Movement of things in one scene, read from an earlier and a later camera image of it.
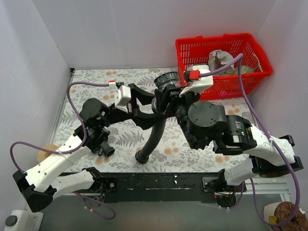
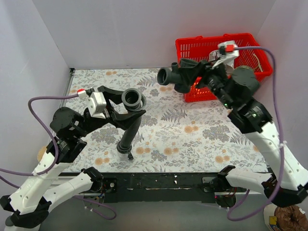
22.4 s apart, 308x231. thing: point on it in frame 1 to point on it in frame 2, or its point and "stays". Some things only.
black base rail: [191, 187] stays
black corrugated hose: [142, 157] to [133, 99]
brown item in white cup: [278, 212] stays
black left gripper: [134, 107] to [109, 106]
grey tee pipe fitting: [105, 148] to [176, 76]
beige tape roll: [42, 154] stays
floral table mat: [133, 120] stays
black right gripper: [172, 96] to [205, 72]
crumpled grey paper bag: [217, 58] stays
